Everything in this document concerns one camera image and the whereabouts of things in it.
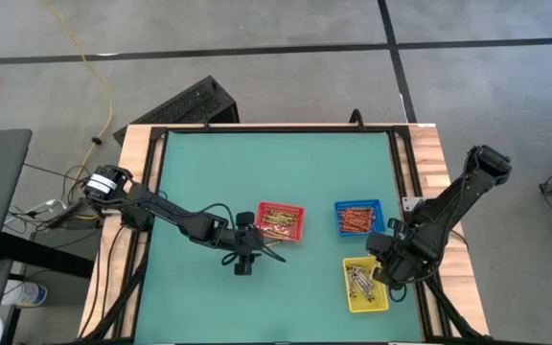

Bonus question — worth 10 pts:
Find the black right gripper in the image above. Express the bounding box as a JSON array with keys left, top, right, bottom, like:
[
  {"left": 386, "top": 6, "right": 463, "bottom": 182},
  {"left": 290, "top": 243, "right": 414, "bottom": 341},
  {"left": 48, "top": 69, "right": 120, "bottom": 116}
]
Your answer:
[{"left": 365, "top": 232, "right": 433, "bottom": 290}]

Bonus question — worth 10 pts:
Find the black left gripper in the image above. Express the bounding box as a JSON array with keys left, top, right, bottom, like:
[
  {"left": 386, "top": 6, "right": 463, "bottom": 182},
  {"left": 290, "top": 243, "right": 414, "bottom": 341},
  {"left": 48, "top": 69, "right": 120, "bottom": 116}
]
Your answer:
[{"left": 225, "top": 211, "right": 288, "bottom": 277}]

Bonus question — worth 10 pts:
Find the blue plastic basket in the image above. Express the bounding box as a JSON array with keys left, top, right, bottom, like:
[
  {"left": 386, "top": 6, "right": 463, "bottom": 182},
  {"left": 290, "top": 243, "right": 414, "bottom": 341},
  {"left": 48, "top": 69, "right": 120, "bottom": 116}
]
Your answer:
[{"left": 333, "top": 198, "right": 387, "bottom": 238}]

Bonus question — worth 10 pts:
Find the yellow plastic basket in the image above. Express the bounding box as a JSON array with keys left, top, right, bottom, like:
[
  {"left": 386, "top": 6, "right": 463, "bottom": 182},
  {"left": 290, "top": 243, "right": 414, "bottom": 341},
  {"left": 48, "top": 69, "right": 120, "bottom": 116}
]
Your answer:
[{"left": 341, "top": 255, "right": 391, "bottom": 314}]

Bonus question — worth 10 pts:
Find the red plastic basket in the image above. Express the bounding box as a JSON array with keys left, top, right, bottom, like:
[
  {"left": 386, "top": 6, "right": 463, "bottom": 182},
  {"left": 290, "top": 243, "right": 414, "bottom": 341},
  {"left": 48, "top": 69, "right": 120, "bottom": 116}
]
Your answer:
[{"left": 255, "top": 200, "right": 307, "bottom": 243}]

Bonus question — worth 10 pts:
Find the green table mat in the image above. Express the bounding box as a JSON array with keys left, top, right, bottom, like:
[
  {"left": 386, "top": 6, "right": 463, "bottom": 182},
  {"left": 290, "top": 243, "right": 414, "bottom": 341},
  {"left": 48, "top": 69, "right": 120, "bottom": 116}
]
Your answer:
[{"left": 134, "top": 129, "right": 426, "bottom": 344}]

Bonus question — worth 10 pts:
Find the black power adapter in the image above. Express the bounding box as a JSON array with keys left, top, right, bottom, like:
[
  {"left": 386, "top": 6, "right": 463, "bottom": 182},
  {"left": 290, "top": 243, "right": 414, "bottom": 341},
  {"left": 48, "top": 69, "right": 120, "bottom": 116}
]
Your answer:
[{"left": 45, "top": 199, "right": 101, "bottom": 231}]

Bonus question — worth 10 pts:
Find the black floor tape line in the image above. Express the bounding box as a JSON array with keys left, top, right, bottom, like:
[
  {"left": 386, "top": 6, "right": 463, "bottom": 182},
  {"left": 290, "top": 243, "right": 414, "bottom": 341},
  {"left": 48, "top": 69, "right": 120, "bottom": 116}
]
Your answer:
[
  {"left": 0, "top": 36, "right": 552, "bottom": 66},
  {"left": 377, "top": 0, "right": 419, "bottom": 124}
]

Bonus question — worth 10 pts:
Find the black desk bar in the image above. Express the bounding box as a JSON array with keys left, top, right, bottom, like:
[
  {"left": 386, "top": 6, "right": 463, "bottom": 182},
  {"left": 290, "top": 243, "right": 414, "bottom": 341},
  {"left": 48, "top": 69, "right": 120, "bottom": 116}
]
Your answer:
[{"left": 0, "top": 231, "right": 96, "bottom": 280}]

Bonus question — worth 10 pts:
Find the white bottle blue cap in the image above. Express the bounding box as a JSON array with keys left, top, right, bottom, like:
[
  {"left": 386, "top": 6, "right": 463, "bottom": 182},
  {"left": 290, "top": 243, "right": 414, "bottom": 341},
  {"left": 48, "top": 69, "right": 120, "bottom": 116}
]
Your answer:
[{"left": 1, "top": 280, "right": 49, "bottom": 309}]

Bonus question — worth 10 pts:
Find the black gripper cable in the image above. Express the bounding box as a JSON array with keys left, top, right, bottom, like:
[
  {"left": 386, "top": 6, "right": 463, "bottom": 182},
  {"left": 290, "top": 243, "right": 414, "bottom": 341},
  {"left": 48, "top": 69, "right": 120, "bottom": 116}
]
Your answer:
[{"left": 187, "top": 202, "right": 238, "bottom": 231}]

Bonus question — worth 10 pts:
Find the black metal table frame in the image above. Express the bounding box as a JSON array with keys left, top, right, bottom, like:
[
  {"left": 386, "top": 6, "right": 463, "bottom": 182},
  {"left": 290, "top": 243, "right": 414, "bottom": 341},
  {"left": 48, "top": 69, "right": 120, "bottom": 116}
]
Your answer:
[{"left": 81, "top": 123, "right": 486, "bottom": 345}]

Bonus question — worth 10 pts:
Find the black cable bundle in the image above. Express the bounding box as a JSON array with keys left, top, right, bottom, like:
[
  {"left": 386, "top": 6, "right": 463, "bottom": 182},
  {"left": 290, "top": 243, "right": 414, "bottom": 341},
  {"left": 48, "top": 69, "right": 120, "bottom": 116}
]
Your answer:
[{"left": 7, "top": 165, "right": 122, "bottom": 241}]

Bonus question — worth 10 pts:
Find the yellow cable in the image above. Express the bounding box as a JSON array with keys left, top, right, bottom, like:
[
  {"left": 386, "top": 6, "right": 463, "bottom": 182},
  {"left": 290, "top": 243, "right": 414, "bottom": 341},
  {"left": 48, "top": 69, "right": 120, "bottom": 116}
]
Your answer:
[{"left": 43, "top": 0, "right": 114, "bottom": 193}]

